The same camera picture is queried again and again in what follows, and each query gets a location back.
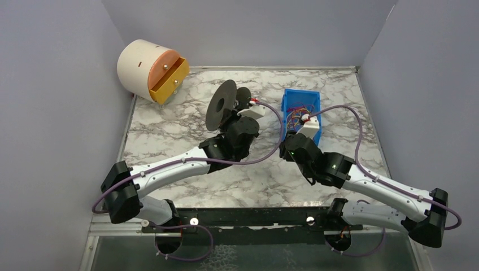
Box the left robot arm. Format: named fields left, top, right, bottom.
left=101, top=98, right=265, bottom=225

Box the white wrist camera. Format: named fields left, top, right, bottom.
left=237, top=99, right=266, bottom=120
left=297, top=114, right=321, bottom=139

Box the yellow drawer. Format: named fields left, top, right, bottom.
left=148, top=57, right=190, bottom=104

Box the yellow wire bundle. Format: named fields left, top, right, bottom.
left=287, top=108, right=313, bottom=130

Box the blue plastic bin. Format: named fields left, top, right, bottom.
left=281, top=89, right=321, bottom=138

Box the cream cylindrical drawer cabinet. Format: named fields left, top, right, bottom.
left=117, top=40, right=184, bottom=102

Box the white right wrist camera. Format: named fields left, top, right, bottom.
left=297, top=114, right=321, bottom=139

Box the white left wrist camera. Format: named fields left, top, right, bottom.
left=237, top=99, right=266, bottom=120

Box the black cable spool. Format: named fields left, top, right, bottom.
left=205, top=80, right=251, bottom=132

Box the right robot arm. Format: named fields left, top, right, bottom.
left=279, top=133, right=448, bottom=248

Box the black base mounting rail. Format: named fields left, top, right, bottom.
left=124, top=206, right=363, bottom=249

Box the red wire bundle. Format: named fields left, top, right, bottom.
left=286, top=102, right=318, bottom=132

